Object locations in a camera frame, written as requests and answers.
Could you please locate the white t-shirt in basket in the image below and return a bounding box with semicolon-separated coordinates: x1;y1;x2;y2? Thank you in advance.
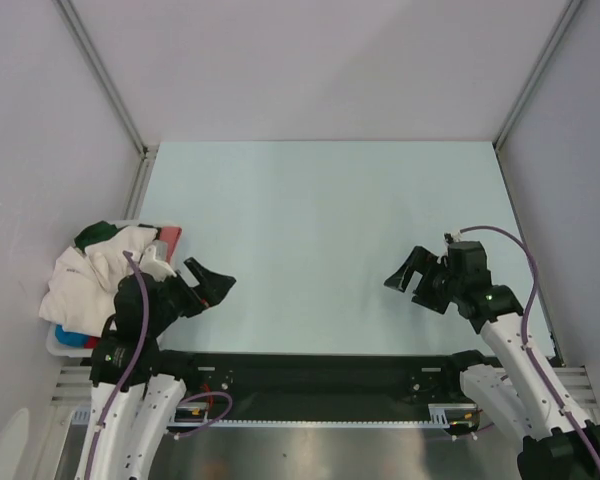
39;225;159;337

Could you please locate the left aluminium frame post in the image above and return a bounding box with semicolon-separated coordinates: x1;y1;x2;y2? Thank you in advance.
53;0;158;220

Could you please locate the white plastic laundry basket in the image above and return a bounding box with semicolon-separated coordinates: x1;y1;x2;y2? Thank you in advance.
39;220;182;358

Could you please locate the red t-shirt in basket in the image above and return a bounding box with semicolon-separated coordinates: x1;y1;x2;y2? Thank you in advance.
84;337;100;349

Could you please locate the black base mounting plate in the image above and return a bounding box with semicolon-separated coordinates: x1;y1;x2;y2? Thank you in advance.
154;350;483;421

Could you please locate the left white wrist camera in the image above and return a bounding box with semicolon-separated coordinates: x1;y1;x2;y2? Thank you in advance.
139;240;176;282

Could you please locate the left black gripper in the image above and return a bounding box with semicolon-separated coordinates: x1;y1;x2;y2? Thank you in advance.
146;256;235;334

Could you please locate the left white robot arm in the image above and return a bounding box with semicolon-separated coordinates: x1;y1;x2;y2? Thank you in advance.
75;257;236;479

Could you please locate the white green raglan t-shirt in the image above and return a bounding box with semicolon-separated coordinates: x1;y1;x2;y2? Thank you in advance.
74;220;120;253

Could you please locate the white slotted cable duct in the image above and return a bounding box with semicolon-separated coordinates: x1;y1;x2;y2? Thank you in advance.
72;402;481;429

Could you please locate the pink t-shirt in basket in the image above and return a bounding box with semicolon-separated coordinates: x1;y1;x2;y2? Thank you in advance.
158;226;182;263

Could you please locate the right aluminium frame post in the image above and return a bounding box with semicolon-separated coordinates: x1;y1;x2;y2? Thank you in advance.
492;0;586;154

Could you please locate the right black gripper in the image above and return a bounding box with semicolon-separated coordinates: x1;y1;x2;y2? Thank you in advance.
384;245;463;314

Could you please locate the blue t-shirt in basket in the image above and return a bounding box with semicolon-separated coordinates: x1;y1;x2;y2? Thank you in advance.
54;325;90;348

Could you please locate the aluminium frame post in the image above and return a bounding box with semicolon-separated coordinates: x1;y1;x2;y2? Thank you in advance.
53;0;158;220
492;0;586;154

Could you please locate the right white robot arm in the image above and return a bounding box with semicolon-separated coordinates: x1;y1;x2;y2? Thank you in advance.
384;241;600;479

